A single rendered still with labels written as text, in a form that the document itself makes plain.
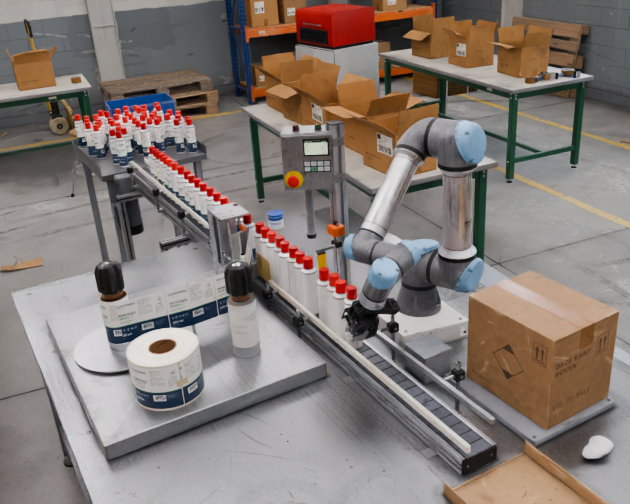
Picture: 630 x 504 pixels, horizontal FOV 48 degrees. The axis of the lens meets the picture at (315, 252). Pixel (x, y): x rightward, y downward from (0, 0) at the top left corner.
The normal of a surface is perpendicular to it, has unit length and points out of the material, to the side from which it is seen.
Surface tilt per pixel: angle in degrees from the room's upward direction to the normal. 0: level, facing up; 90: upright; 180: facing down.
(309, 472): 0
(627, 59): 90
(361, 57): 90
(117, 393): 0
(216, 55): 90
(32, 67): 88
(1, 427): 0
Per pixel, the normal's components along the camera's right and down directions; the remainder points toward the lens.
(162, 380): 0.17, 0.40
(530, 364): -0.85, 0.27
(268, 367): -0.07, -0.91
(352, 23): 0.57, 0.31
